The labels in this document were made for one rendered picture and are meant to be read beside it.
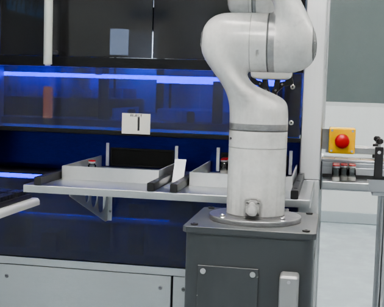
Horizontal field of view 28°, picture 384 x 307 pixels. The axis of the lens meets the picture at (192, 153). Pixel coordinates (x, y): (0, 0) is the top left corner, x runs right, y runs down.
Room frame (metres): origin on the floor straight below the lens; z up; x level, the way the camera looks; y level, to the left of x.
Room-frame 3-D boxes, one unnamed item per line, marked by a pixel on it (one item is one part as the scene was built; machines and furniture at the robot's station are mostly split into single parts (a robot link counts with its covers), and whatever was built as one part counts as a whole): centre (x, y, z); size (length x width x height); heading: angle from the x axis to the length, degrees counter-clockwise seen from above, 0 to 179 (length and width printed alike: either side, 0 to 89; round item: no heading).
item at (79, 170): (2.13, 0.18, 0.90); 0.34 x 0.26 x 0.04; 170
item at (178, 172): (1.95, 0.04, 0.91); 0.14 x 0.03 x 0.06; 170
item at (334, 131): (2.15, -0.42, 1.00); 0.08 x 0.07 x 0.07; 170
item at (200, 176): (2.07, -0.15, 0.90); 0.34 x 0.26 x 0.04; 170
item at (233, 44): (1.58, -0.10, 1.16); 0.19 x 0.12 x 0.24; 80
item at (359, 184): (2.18, -0.44, 0.87); 0.14 x 0.13 x 0.02; 170
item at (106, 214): (2.07, 0.27, 0.80); 0.34 x 0.03 x 0.13; 170
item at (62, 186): (2.04, 0.03, 0.87); 0.70 x 0.48 x 0.02; 80
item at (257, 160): (1.57, -0.14, 0.95); 0.19 x 0.19 x 0.18
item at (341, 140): (2.10, -0.41, 1.00); 0.04 x 0.04 x 0.04; 80
